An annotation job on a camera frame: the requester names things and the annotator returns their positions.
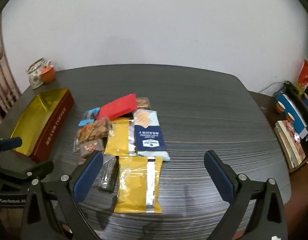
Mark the red paper box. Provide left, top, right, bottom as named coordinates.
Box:
left=297, top=59, right=308, bottom=90

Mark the dark silver snack packet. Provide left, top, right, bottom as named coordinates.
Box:
left=94, top=154, right=119, bottom=193

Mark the red snack packet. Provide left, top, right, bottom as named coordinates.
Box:
left=96, top=94, right=137, bottom=120

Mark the small clear reddish snack packet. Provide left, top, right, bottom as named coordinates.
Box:
left=78, top=139, right=104, bottom=158

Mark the clear fried twist packet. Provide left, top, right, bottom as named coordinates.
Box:
left=73, top=117, right=114, bottom=152

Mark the blue-edged clear snack packet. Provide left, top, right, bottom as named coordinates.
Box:
left=78, top=107, right=101, bottom=127

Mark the red tin box gold inside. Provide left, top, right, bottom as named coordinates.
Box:
left=9, top=88, right=75, bottom=163

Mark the small yellow snack packet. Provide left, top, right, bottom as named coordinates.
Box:
left=104, top=119, right=137, bottom=157

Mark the blue cracker packet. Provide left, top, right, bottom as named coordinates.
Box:
left=133, top=109, right=171, bottom=162

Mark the shelf with books and cups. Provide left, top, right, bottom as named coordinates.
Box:
left=248, top=90, right=308, bottom=173

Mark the large yellow snack packet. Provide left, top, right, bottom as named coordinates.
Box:
left=113, top=156, right=163, bottom=214

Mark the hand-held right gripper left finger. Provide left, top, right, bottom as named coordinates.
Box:
left=21, top=150, right=104, bottom=240

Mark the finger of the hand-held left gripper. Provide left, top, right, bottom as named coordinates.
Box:
left=24, top=160, right=54, bottom=183
left=0, top=136, right=22, bottom=155

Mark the teapot with orange cup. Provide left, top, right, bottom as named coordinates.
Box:
left=26, top=58, right=53, bottom=90

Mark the small orange snack packet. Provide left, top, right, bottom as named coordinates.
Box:
left=135, top=96, right=151, bottom=110

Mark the blue printed box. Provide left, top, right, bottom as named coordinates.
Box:
left=276, top=92, right=308, bottom=139

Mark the grey cable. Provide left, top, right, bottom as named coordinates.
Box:
left=259, top=81, right=286, bottom=94

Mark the stack of books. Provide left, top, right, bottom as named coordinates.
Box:
left=274, top=120, right=307, bottom=169

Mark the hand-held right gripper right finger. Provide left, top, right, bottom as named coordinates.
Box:
left=203, top=150, right=288, bottom=240

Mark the orange lidded tea cup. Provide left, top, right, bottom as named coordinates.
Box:
left=40, top=64, right=56, bottom=83

